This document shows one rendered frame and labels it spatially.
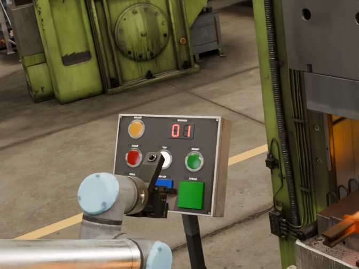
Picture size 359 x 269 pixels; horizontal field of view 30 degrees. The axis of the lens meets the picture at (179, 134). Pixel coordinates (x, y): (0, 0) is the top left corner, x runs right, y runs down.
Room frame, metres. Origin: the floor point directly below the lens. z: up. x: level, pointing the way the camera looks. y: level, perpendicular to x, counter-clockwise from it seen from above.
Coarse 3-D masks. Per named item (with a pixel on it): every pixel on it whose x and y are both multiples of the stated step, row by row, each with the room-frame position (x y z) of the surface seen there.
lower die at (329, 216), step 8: (352, 192) 1.60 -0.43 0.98; (344, 200) 1.56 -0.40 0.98; (352, 200) 1.55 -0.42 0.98; (328, 208) 1.53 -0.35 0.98; (336, 208) 1.53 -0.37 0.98; (344, 208) 1.50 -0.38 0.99; (352, 208) 1.49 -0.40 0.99; (320, 216) 1.50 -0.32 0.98; (328, 216) 1.49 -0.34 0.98; (336, 216) 1.47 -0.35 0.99; (320, 224) 1.51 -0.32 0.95; (328, 224) 1.48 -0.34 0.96; (320, 232) 1.51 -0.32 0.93; (344, 240) 1.44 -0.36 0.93; (352, 240) 1.42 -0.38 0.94; (352, 248) 1.42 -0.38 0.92
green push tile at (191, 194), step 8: (184, 184) 1.70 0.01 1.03; (192, 184) 1.69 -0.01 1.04; (200, 184) 1.68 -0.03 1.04; (184, 192) 1.69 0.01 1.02; (192, 192) 1.68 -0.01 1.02; (200, 192) 1.67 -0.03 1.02; (184, 200) 1.68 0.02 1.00; (192, 200) 1.67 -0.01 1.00; (200, 200) 1.66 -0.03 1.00; (192, 208) 1.66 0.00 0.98; (200, 208) 1.65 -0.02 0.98
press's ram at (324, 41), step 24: (288, 0) 1.54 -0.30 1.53; (312, 0) 1.48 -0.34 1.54; (336, 0) 1.42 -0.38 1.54; (288, 24) 1.54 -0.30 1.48; (312, 24) 1.48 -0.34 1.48; (336, 24) 1.43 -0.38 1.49; (288, 48) 1.55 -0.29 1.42; (312, 48) 1.49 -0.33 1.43; (336, 48) 1.43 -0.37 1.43; (336, 72) 1.43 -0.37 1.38
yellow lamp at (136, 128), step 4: (132, 124) 1.87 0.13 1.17; (136, 124) 1.87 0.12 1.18; (140, 124) 1.86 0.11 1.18; (132, 128) 1.87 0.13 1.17; (136, 128) 1.86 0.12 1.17; (140, 128) 1.86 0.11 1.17; (132, 132) 1.86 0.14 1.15; (136, 132) 1.86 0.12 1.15; (140, 132) 1.85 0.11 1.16; (136, 136) 1.85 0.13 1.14
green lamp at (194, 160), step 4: (192, 156) 1.73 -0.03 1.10; (196, 156) 1.73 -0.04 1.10; (188, 160) 1.73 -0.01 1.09; (192, 160) 1.73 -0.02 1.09; (196, 160) 1.72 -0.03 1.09; (200, 160) 1.72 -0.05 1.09; (188, 164) 1.73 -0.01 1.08; (192, 164) 1.72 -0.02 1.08; (196, 164) 1.72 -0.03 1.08; (192, 168) 1.72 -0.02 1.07; (196, 168) 1.71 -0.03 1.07
